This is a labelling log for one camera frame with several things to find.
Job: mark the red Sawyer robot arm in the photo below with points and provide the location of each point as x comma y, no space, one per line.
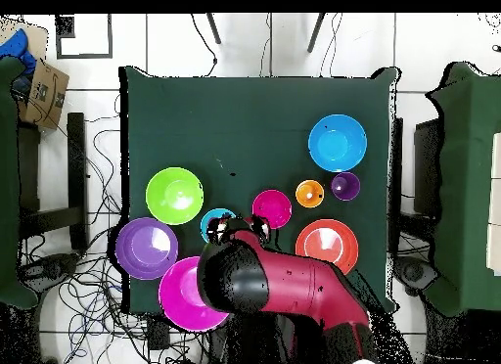
305,285

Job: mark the white box stack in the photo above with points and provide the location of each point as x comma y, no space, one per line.
495,203

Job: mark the small red-pink bowl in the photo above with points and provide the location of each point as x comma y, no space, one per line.
274,205

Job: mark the small blue bowl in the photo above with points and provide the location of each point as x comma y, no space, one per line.
219,213

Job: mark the orange cup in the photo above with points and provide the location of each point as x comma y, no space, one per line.
309,193

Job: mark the dark green tablecloth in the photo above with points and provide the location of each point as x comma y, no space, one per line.
235,125

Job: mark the large green bowl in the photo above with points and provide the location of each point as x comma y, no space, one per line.
174,195

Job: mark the large orange-red bowl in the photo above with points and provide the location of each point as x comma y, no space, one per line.
328,238

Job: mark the purple cup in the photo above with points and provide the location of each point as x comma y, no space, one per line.
345,186

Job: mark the large blue bowl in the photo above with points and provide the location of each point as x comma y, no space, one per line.
337,143

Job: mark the large purple bowl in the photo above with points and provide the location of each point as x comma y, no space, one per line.
145,248

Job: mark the large pink bowl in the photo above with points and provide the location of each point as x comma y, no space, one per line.
178,293

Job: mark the black power strip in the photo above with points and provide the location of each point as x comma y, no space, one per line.
158,332

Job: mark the black tripod leg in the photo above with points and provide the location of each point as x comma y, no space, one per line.
315,33
213,29

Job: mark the black cabinet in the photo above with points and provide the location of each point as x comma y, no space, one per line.
426,164

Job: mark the neighbouring green covered table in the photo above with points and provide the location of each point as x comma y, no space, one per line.
469,184
8,184

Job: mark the cardboard box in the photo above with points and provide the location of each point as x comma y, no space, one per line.
45,94

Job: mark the blue cloth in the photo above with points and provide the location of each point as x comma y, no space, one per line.
15,47

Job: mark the black frame stand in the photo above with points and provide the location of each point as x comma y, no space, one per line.
76,164

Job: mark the grey pedestal foot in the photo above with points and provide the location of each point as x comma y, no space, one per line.
51,265
415,272

